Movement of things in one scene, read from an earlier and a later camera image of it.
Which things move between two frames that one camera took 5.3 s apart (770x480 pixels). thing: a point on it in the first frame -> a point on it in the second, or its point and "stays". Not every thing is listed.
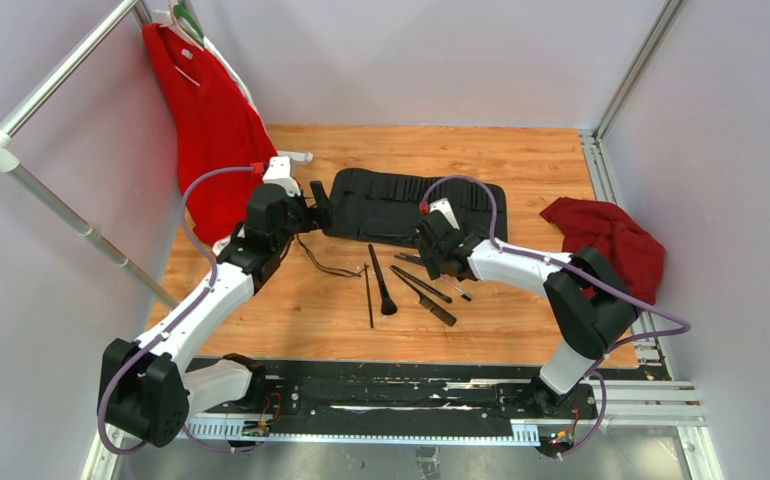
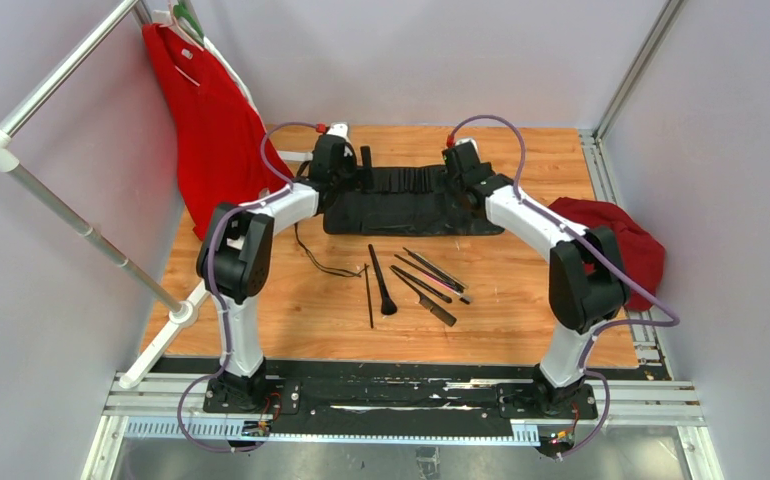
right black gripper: x=431 y=260 -> x=488 y=168
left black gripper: x=319 y=217 -> x=367 y=173
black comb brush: x=426 y=302 stays
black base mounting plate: x=396 y=398 stays
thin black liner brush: x=368 y=298 stays
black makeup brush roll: x=383 y=206 stays
